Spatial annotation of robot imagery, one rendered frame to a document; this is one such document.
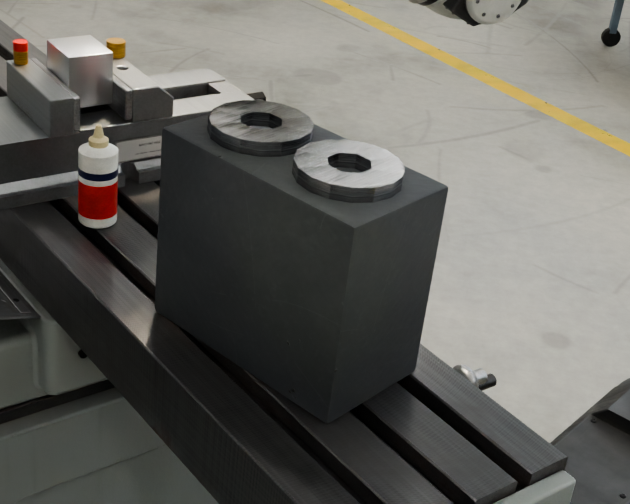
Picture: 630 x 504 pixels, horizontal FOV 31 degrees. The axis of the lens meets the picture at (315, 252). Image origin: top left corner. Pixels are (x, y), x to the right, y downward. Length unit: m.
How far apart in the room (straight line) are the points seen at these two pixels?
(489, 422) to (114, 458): 0.54
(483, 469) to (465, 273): 2.15
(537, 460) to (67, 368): 0.53
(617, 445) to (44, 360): 0.76
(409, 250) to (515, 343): 1.90
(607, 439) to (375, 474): 0.70
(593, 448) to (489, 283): 1.54
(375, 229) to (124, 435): 0.58
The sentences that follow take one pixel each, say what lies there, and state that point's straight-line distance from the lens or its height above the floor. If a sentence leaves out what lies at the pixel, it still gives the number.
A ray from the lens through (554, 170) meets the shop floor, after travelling 3.77.
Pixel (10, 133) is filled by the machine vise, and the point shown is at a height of 0.99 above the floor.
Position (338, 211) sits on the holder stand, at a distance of 0.85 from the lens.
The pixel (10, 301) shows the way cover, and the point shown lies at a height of 0.85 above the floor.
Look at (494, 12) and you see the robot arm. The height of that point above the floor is 1.11.
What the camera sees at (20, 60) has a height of 1.03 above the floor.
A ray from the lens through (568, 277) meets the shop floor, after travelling 3.14.
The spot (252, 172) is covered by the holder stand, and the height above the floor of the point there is 1.10.
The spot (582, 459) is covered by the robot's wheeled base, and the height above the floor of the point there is 0.59.
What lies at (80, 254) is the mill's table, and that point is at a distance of 1.14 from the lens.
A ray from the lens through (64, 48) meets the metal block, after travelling 1.26.
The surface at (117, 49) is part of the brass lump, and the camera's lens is 1.32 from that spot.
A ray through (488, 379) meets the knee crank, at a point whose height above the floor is 0.49.
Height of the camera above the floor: 1.49
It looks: 29 degrees down
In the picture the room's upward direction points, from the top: 7 degrees clockwise
